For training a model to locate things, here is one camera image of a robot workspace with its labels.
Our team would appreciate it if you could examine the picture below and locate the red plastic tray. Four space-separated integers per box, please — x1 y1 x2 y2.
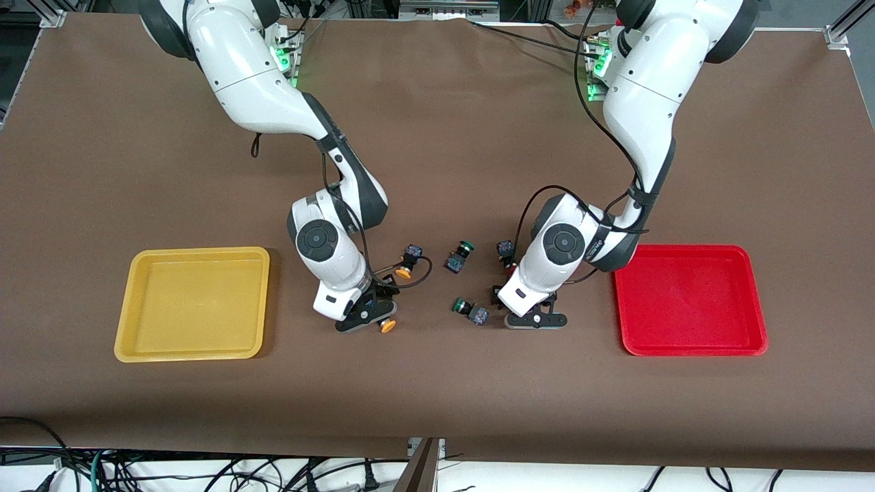
613 245 770 357

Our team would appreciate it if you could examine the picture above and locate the yellow plastic tray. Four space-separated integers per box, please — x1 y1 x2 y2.
113 247 271 363

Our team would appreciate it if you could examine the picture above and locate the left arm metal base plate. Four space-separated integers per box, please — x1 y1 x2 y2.
586 34 616 102

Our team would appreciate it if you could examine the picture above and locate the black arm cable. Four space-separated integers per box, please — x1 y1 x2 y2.
511 0 650 274
250 133 433 291

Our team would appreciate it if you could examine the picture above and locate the green push button switch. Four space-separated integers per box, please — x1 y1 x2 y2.
444 240 476 275
452 297 490 327

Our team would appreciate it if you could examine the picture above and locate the long black table cable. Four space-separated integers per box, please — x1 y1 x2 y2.
467 19 602 59

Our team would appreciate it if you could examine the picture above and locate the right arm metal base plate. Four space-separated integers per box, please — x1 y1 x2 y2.
267 24 303 90

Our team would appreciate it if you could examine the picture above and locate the aluminium frame profile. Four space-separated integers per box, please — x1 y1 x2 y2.
399 0 502 21

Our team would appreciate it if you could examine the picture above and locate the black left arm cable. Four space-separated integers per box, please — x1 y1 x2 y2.
511 0 650 274

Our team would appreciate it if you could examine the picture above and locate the brown table cover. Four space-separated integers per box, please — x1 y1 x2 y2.
0 12 875 472

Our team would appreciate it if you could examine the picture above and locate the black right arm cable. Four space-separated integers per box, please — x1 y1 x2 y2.
250 133 433 291

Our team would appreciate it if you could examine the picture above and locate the dark table leg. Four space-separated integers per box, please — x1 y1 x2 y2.
393 437 442 492

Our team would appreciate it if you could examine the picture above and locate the short black table cable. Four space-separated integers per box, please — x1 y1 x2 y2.
539 19 594 42

